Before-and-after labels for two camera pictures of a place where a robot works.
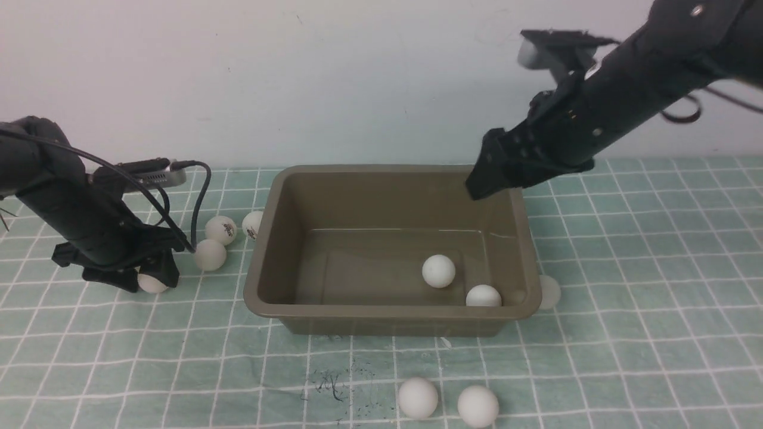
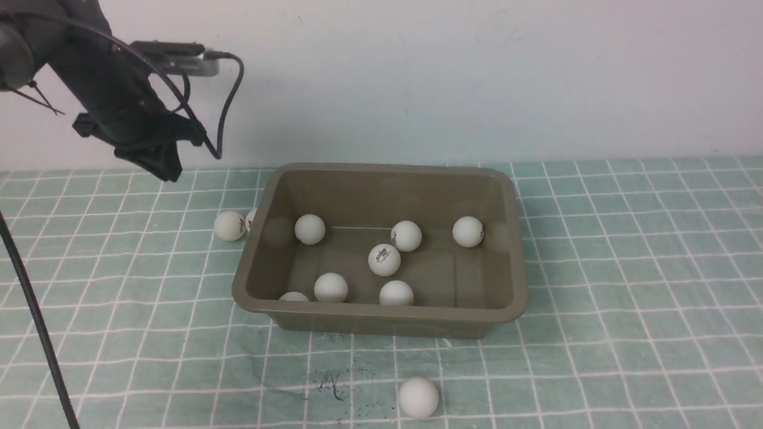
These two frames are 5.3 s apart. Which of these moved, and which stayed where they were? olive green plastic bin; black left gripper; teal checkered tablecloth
Moved: black left gripper
Stayed: olive green plastic bin; teal checkered tablecloth
